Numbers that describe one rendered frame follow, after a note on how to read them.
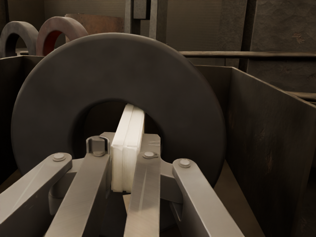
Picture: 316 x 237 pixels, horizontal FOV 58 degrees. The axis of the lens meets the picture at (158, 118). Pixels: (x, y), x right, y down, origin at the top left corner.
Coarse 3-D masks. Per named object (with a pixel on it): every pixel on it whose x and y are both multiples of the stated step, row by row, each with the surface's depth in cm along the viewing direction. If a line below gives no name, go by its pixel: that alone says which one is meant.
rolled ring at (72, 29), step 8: (56, 16) 65; (48, 24) 67; (56, 24) 65; (64, 24) 63; (72, 24) 63; (80, 24) 64; (40, 32) 69; (48, 32) 67; (56, 32) 68; (64, 32) 64; (72, 32) 62; (80, 32) 63; (40, 40) 70; (48, 40) 70; (40, 48) 70; (48, 48) 71
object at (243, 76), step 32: (0, 64) 30; (32, 64) 35; (0, 96) 30; (224, 96) 36; (256, 96) 26; (288, 96) 19; (0, 128) 31; (96, 128) 37; (256, 128) 25; (288, 128) 19; (0, 160) 31; (224, 160) 35; (256, 160) 25; (288, 160) 19; (0, 192) 30; (224, 192) 28; (256, 192) 24; (288, 192) 19; (256, 224) 23; (288, 224) 18
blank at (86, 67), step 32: (64, 64) 19; (96, 64) 19; (128, 64) 18; (160, 64) 18; (192, 64) 19; (32, 96) 19; (64, 96) 19; (96, 96) 19; (128, 96) 19; (160, 96) 19; (192, 96) 19; (32, 128) 20; (64, 128) 20; (160, 128) 20; (192, 128) 19; (224, 128) 19; (32, 160) 21; (192, 160) 20; (160, 224) 22
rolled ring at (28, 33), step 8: (8, 24) 77; (16, 24) 74; (24, 24) 74; (8, 32) 77; (16, 32) 75; (24, 32) 73; (32, 32) 73; (0, 40) 81; (8, 40) 79; (16, 40) 81; (24, 40) 74; (32, 40) 72; (0, 48) 82; (8, 48) 81; (32, 48) 72; (0, 56) 82; (8, 56) 82
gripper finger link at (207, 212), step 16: (176, 160) 14; (176, 176) 13; (192, 176) 13; (192, 192) 12; (208, 192) 12; (176, 208) 14; (192, 208) 11; (208, 208) 11; (224, 208) 11; (192, 224) 11; (208, 224) 10; (224, 224) 10
